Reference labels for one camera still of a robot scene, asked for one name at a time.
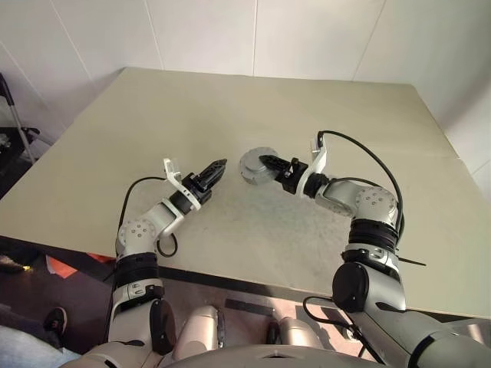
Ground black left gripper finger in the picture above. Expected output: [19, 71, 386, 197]
[196, 165, 227, 192]
[198, 157, 229, 180]

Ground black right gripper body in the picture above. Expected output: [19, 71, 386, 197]
[281, 157, 310, 197]

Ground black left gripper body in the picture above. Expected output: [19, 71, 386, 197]
[182, 172, 214, 206]

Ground silver motor housing lid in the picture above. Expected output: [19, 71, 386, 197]
[240, 146, 278, 170]

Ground silver rounded robot thigh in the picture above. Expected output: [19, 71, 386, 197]
[179, 304, 226, 354]
[275, 316, 328, 348]

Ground orange floor item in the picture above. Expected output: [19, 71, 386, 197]
[45, 252, 117, 280]

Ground silver robot torso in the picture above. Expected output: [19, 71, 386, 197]
[163, 343, 417, 368]

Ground black sneaker shoe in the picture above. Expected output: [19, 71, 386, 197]
[43, 306, 69, 335]

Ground black metal cart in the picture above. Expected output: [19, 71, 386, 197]
[0, 72, 41, 195]

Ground blue jeans leg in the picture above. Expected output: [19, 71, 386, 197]
[0, 324, 76, 368]

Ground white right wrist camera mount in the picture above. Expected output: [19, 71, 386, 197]
[302, 132, 329, 197]

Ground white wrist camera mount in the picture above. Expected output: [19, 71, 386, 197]
[163, 158, 203, 210]
[302, 132, 329, 197]

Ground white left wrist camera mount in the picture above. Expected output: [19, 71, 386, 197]
[163, 158, 203, 210]

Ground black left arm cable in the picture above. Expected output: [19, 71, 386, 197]
[121, 176, 179, 258]

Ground black cable under table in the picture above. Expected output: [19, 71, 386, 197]
[302, 294, 389, 366]

